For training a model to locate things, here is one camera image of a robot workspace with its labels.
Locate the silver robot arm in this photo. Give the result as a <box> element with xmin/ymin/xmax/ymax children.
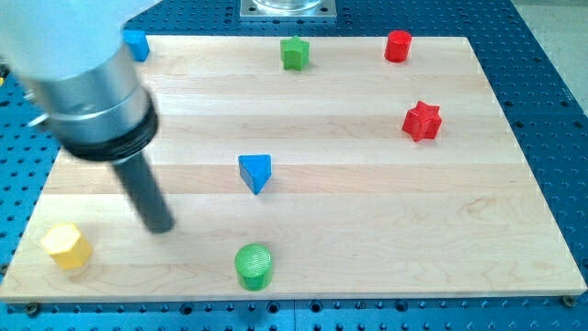
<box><xmin>1</xmin><ymin>0</ymin><xmax>158</xmax><ymax>161</ymax></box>

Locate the blue triangle block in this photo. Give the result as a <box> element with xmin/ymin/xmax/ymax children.
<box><xmin>238</xmin><ymin>154</ymin><xmax>272</xmax><ymax>195</ymax></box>

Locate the wooden board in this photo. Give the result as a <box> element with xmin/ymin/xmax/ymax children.
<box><xmin>1</xmin><ymin>36</ymin><xmax>586</xmax><ymax>302</ymax></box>

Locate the green cylinder block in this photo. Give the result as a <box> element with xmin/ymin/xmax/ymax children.
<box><xmin>234</xmin><ymin>243</ymin><xmax>273</xmax><ymax>291</ymax></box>

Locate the green star block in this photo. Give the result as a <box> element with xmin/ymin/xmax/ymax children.
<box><xmin>280</xmin><ymin>36</ymin><xmax>310</xmax><ymax>71</ymax></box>

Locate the red star block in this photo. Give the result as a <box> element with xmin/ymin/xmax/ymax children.
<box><xmin>401</xmin><ymin>101</ymin><xmax>442</xmax><ymax>142</ymax></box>

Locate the red cylinder block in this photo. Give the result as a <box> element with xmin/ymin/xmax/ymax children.
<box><xmin>384</xmin><ymin>29</ymin><xmax>413</xmax><ymax>63</ymax></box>

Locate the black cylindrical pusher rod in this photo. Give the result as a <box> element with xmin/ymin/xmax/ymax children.
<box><xmin>111</xmin><ymin>153</ymin><xmax>174</xmax><ymax>234</ymax></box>

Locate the blue cube block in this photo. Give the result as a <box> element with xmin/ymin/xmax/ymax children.
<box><xmin>123</xmin><ymin>29</ymin><xmax>151</xmax><ymax>63</ymax></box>

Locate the yellow hexagon block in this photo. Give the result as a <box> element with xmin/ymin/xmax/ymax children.
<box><xmin>40</xmin><ymin>223</ymin><xmax>93</xmax><ymax>269</ymax></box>

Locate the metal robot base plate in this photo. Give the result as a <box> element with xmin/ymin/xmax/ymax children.
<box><xmin>239</xmin><ymin>0</ymin><xmax>336</xmax><ymax>19</ymax></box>

